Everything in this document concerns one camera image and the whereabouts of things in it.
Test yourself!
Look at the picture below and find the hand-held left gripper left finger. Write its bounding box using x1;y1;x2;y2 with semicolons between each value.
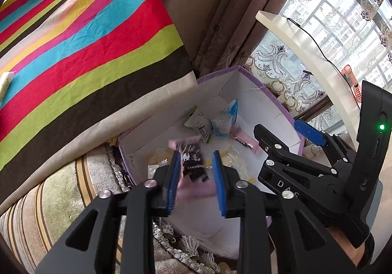
35;150;184;274

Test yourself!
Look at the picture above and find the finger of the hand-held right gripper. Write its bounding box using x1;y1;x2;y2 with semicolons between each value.
254;123;354;219
294;119;357;177

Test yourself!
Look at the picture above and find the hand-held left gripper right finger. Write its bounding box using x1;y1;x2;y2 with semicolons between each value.
212;150;359;274

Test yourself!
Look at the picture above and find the purple snack packet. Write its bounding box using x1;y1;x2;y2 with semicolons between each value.
168;136;219;202

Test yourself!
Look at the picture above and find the white box with purple rim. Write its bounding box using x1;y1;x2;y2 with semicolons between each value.
116;66;307;259

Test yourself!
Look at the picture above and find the blue clear snack packet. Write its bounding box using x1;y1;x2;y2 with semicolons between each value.
211;99;239;137

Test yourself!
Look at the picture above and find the green and white packet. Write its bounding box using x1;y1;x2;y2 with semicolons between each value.
184;105;214;143

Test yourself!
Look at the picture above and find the person's right forearm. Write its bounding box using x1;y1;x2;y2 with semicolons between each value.
329;226;376;274

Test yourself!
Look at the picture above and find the pink snack packet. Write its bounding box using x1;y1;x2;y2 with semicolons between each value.
230;127;261;154

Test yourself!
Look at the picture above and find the pink handheld fan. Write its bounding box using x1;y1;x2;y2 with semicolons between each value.
341;66;363;104

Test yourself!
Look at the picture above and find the embroidered sheer curtain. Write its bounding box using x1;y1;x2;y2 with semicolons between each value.
245;0;392;130

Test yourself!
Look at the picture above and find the white round table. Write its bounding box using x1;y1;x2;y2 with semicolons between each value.
256;11;368;147

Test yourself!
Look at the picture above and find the beige striped plush cushion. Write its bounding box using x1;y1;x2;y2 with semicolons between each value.
0;142;239;274

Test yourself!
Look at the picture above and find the brown curtain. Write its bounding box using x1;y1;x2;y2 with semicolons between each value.
148;0;310;78

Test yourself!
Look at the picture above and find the colourful striped tablecloth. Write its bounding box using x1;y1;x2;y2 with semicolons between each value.
0;0;199;207

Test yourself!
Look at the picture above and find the black cable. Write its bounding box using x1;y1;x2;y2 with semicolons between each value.
286;17;362;103

